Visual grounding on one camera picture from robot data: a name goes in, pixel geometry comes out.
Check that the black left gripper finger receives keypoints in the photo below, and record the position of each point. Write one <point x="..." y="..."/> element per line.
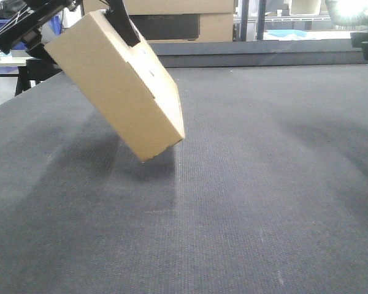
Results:
<point x="116" y="14"/>

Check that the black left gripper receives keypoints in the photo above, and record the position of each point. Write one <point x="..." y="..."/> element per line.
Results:
<point x="33" y="16"/>

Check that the brown cardboard package box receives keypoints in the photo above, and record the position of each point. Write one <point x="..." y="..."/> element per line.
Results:
<point x="128" y="85"/>

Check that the large printed cardboard box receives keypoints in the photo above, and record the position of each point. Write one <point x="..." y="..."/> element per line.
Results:
<point x="183" y="21"/>

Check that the black bag in bin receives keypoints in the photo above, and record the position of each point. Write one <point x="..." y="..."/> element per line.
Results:
<point x="9" y="8"/>

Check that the blue plastic bin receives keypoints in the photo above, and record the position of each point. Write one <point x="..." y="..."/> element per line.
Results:
<point x="50" y="29"/>

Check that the dark grey foam step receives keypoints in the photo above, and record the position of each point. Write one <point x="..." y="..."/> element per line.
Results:
<point x="261" y="53"/>

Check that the blue tray with plastic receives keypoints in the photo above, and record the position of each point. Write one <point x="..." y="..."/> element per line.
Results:
<point x="289" y="34"/>

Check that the beige plastic container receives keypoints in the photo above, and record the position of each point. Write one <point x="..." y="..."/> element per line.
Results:
<point x="304" y="7"/>

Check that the black metal post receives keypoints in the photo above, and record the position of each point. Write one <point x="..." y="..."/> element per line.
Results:
<point x="244" y="20"/>

